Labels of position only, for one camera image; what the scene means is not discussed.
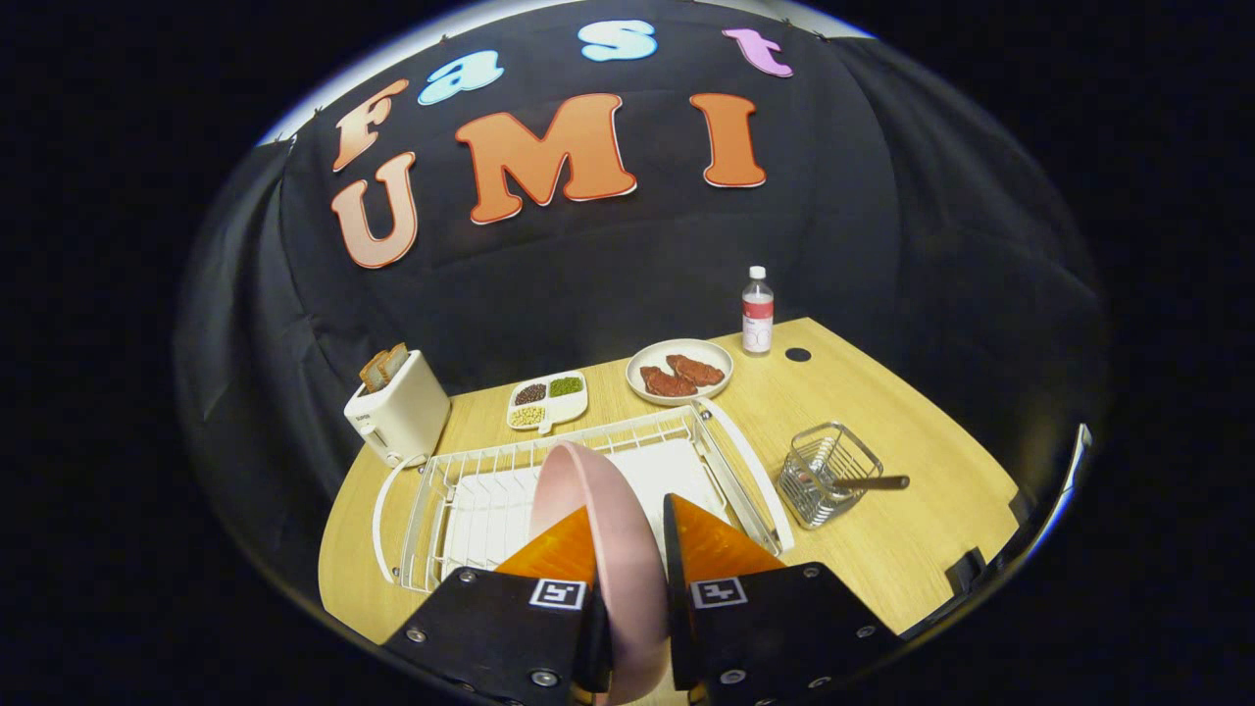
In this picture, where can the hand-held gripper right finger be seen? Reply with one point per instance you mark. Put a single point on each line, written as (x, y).
(681, 637)

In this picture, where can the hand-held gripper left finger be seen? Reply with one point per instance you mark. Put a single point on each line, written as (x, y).
(500, 632)

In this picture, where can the pink plate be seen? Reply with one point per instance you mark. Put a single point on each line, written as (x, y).
(618, 549)

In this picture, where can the dark brown spoon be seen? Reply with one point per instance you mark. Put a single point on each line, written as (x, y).
(878, 481)

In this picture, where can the white divided dish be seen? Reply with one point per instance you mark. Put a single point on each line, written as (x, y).
(564, 410)

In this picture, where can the white round plate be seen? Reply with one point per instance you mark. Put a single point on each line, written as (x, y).
(652, 353)

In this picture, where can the pile of yellow beans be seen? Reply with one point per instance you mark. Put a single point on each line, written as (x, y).
(527, 417)

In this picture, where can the white toaster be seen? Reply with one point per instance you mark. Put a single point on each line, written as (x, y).
(407, 412)

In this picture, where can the pile of dark beans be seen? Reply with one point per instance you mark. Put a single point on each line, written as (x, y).
(530, 394)

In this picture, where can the red-brown meat piece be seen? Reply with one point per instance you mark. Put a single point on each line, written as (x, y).
(667, 383)
(698, 370)

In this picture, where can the pile of green beans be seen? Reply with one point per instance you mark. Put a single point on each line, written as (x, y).
(566, 386)

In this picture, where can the brown toast slice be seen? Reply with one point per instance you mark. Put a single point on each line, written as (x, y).
(396, 359)
(374, 373)

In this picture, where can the black round table grommet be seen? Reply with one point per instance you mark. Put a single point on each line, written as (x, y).
(798, 354)

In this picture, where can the clear bottle with red label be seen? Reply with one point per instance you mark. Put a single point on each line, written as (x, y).
(757, 319)

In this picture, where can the black backdrop cloth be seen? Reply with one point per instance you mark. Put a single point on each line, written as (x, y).
(627, 265)

